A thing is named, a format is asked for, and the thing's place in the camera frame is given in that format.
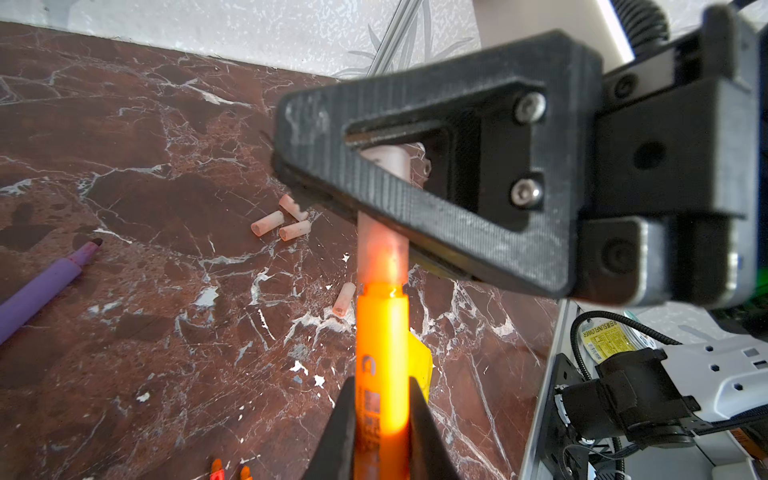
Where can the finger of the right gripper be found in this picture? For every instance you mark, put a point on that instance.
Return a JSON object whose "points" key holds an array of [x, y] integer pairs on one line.
{"points": [[479, 160]]}

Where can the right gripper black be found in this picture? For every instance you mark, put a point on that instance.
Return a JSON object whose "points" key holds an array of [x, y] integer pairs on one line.
{"points": [[672, 210]]}

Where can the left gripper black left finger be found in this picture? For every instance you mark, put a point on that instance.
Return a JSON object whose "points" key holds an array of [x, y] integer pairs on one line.
{"points": [[334, 455]]}

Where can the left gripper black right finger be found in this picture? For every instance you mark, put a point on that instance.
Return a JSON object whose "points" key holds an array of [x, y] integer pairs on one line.
{"points": [[429, 458]]}

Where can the translucent pink pen cap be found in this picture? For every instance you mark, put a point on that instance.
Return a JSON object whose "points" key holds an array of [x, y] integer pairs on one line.
{"points": [[267, 223]]}

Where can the purple marker pen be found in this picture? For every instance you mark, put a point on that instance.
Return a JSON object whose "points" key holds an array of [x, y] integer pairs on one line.
{"points": [[30, 299]]}

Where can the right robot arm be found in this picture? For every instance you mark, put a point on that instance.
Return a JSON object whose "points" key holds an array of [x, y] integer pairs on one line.
{"points": [[668, 396]]}

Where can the red marker pen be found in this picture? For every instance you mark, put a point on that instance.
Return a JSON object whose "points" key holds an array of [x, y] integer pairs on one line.
{"points": [[217, 471]]}

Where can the yellow toy shovel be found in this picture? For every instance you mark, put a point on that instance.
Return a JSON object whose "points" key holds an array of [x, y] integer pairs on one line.
{"points": [[420, 364]]}

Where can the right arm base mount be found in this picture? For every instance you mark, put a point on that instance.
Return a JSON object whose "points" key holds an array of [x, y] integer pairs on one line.
{"points": [[556, 444]]}

